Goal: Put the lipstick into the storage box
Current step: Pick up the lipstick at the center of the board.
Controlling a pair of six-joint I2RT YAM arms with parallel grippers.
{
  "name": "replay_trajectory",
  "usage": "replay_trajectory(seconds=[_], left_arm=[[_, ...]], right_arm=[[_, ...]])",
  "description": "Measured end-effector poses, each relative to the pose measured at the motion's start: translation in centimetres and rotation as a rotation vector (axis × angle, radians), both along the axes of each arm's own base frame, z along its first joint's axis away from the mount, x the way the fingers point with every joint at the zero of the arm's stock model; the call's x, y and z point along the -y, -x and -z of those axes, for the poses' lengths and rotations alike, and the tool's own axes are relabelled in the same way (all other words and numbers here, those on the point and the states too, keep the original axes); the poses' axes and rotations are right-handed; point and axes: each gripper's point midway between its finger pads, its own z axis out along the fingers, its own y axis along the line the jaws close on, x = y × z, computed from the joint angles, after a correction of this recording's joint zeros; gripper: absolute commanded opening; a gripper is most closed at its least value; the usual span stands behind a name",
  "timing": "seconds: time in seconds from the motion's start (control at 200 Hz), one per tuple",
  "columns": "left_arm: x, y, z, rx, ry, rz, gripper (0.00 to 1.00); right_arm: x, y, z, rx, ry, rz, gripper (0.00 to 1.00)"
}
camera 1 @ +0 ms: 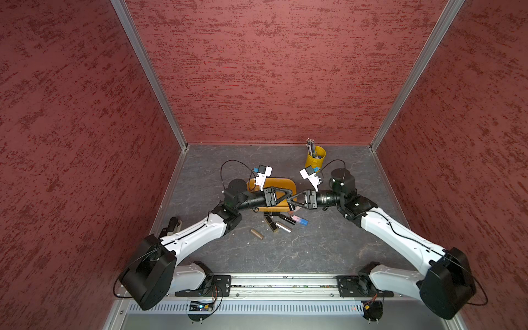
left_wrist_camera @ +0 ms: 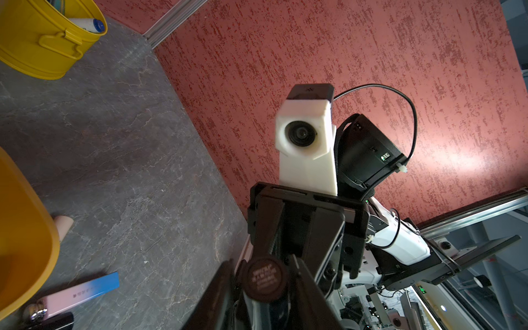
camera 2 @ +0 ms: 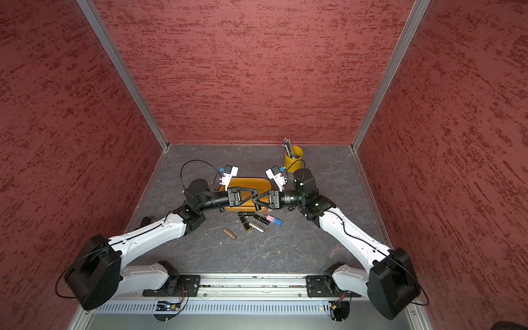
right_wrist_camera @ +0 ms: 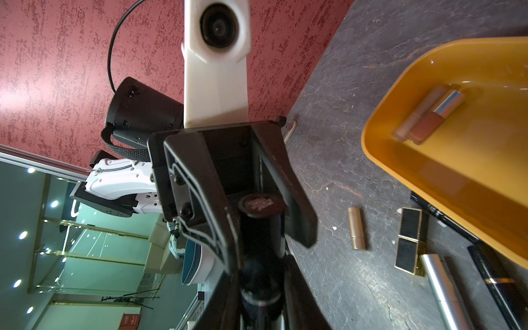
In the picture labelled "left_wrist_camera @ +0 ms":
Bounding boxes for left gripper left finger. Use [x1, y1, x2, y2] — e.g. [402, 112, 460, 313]
[182, 260, 241, 330]

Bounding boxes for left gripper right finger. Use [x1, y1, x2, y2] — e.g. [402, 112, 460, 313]
[287, 254, 342, 329]

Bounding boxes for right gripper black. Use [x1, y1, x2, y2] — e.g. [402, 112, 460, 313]
[247, 182, 369, 298]

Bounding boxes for black round lipstick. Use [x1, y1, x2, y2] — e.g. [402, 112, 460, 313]
[238, 255, 290, 330]

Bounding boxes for pink blue gradient lipstick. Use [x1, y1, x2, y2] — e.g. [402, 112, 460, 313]
[23, 272, 120, 324]

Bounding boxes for pale pink lip gloss tube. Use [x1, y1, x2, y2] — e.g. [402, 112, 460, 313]
[54, 215, 74, 242]

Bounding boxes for yellow storage tray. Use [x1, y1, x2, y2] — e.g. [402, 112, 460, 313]
[1, 150, 60, 319]

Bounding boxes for black gold-band lipstick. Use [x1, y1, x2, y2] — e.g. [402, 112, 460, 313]
[22, 312, 74, 330]

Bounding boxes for pens in bucket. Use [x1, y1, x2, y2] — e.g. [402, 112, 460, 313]
[48, 0, 107, 34]

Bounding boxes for yellow pen bucket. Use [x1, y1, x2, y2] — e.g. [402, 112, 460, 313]
[1, 0, 108, 80]

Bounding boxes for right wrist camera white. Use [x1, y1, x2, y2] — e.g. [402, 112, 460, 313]
[275, 83, 338, 196]

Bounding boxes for right corner aluminium post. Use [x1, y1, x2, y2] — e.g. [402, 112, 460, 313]
[143, 0, 207, 50]

